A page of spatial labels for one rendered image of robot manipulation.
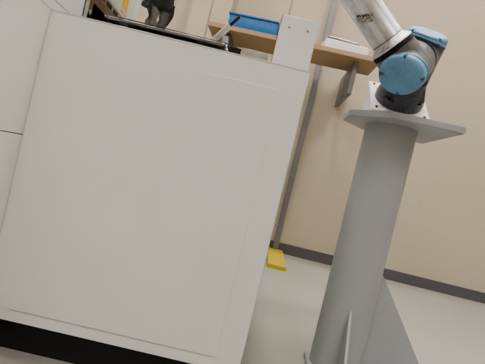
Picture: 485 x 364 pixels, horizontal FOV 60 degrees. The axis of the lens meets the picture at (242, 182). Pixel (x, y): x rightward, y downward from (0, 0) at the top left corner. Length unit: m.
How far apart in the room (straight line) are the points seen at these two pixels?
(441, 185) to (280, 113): 2.73
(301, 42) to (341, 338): 0.87
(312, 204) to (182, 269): 2.45
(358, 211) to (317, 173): 2.07
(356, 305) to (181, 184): 0.67
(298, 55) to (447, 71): 2.73
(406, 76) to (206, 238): 0.66
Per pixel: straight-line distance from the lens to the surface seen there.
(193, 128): 0.99
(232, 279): 1.01
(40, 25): 1.11
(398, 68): 1.19
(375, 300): 1.41
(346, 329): 1.37
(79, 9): 1.28
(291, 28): 1.11
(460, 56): 3.81
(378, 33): 1.20
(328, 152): 3.40
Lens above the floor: 0.55
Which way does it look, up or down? 1 degrees down
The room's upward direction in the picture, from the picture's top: 13 degrees clockwise
